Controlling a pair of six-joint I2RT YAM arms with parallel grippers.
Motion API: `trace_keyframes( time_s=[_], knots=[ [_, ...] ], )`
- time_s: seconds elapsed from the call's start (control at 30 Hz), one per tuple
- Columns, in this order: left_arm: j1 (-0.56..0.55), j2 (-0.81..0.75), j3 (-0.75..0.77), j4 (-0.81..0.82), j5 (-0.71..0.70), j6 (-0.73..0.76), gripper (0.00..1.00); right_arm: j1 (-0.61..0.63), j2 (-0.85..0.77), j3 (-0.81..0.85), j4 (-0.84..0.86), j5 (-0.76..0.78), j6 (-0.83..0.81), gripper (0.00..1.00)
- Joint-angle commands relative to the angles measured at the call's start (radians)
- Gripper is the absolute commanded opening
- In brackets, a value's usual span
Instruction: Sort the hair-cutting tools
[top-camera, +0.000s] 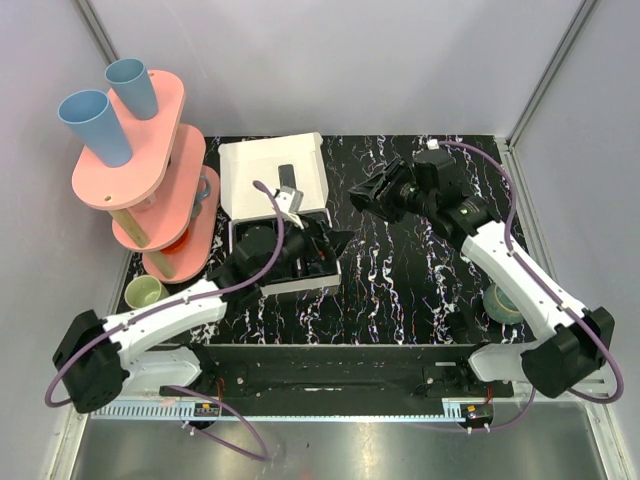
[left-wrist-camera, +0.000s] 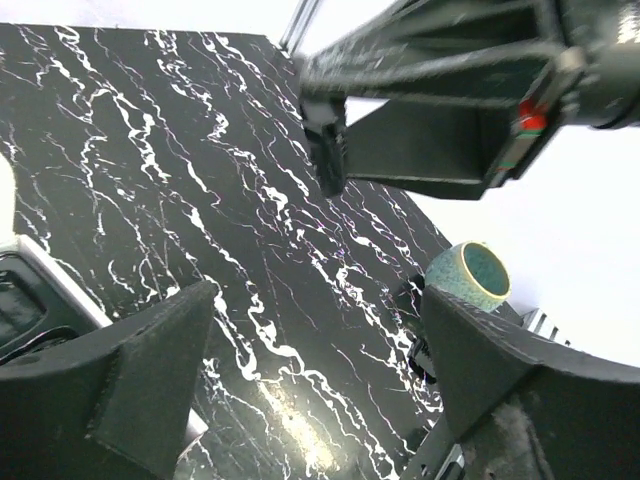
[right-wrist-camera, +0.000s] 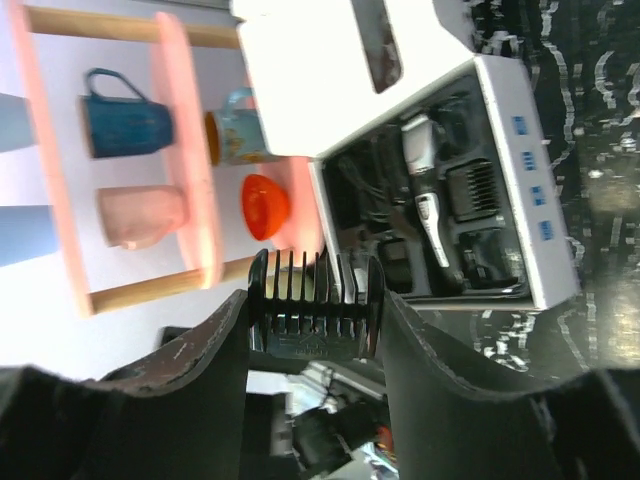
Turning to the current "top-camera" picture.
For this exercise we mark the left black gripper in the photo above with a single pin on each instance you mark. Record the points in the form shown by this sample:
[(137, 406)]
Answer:
[(314, 241)]

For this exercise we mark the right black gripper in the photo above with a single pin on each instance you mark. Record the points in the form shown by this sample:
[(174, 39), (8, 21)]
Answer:
[(368, 188)]

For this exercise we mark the white clipper kit box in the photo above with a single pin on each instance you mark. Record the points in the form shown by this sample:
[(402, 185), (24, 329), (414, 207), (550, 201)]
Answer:
[(249, 171)]

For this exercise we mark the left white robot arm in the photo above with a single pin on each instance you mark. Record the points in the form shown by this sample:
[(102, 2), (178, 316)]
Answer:
[(96, 357)]

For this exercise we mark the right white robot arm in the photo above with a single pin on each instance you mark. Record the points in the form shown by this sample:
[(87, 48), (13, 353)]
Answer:
[(571, 342)]

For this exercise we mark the blue mug on shelf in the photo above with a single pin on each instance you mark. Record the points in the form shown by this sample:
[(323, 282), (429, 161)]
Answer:
[(202, 192)]

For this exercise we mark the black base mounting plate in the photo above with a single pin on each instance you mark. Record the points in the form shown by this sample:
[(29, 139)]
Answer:
[(376, 378)]

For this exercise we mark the green ceramic bowl cup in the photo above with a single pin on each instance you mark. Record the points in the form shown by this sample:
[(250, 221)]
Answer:
[(499, 306)]

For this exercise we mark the pink tiered wooden shelf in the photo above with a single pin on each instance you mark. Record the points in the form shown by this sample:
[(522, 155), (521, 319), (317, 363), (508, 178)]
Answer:
[(150, 199)]

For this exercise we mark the light green cup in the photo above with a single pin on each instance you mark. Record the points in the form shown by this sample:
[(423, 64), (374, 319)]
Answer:
[(143, 291)]

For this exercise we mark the far blue plastic cup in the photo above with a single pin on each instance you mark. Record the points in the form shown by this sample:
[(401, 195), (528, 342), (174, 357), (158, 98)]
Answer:
[(131, 82)]

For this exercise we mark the blue plastic cup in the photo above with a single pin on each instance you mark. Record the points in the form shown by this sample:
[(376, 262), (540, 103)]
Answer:
[(90, 115), (131, 82)]

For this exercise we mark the near blue plastic cup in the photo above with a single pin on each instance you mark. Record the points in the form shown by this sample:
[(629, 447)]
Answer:
[(90, 115)]

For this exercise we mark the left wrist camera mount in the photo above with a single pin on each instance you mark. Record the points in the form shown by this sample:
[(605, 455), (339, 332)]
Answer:
[(289, 201)]

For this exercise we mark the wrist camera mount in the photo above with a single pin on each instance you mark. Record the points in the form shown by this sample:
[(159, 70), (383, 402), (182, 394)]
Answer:
[(289, 201), (433, 144)]

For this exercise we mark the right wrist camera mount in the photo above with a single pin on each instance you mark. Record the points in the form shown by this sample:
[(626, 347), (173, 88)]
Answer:
[(433, 144)]

